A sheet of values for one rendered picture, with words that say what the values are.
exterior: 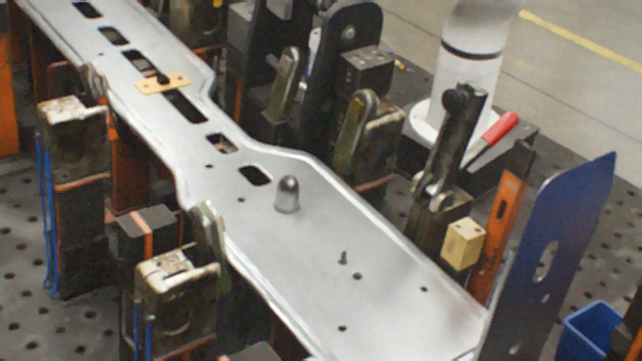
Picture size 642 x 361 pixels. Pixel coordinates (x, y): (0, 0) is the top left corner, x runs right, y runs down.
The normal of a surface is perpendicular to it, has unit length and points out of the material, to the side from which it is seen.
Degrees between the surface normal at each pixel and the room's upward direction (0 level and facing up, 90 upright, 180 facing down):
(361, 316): 0
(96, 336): 0
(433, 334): 0
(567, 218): 90
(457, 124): 81
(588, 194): 90
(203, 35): 90
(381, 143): 90
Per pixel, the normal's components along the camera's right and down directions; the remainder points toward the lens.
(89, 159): 0.59, 0.55
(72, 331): 0.12, -0.79
